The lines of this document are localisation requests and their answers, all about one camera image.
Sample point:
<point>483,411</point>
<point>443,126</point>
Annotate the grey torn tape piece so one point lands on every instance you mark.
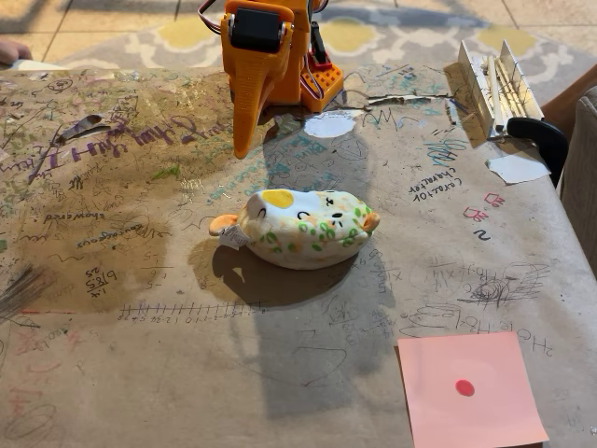
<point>84,127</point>

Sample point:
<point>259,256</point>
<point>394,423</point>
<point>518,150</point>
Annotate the small red oval object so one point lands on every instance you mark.
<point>464,387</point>

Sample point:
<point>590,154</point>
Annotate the white floral plush toy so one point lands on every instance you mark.
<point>298,233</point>

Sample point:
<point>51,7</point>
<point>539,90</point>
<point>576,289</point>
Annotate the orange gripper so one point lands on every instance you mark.
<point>246,75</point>

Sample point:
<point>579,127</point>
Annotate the wooden stick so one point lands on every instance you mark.
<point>495,88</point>

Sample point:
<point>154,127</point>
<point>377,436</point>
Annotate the grey yellow patterned rug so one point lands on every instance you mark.
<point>410,42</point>

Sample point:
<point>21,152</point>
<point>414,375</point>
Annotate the pink sticky note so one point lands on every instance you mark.
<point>490,420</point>

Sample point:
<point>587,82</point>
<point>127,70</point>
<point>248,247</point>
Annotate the brown scribbled paper table cover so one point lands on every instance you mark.
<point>140,373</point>

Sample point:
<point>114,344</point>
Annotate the white paper sheet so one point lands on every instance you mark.
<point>37,64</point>

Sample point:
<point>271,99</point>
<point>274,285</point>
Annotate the white torn paper piece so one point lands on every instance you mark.
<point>517,169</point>

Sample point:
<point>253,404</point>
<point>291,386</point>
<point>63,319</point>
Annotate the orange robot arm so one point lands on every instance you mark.
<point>289,60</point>

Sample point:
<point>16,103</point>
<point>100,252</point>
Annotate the beige upholstered chair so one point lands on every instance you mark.
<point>583,177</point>

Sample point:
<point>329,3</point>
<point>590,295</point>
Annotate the person's hand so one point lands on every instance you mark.
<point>13,51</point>

